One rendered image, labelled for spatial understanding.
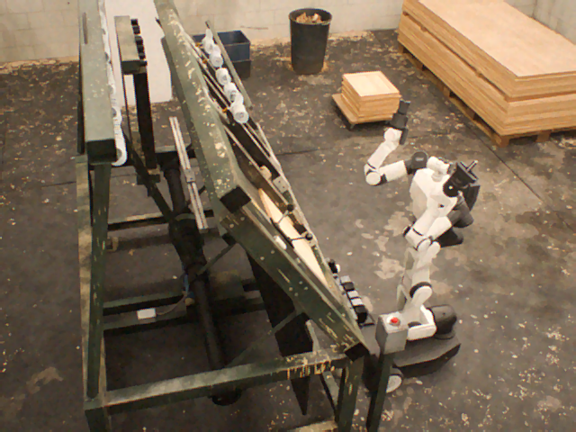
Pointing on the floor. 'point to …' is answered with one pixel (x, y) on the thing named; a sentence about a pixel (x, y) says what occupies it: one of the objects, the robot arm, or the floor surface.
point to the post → (379, 391)
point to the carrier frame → (286, 369)
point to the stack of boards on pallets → (493, 66)
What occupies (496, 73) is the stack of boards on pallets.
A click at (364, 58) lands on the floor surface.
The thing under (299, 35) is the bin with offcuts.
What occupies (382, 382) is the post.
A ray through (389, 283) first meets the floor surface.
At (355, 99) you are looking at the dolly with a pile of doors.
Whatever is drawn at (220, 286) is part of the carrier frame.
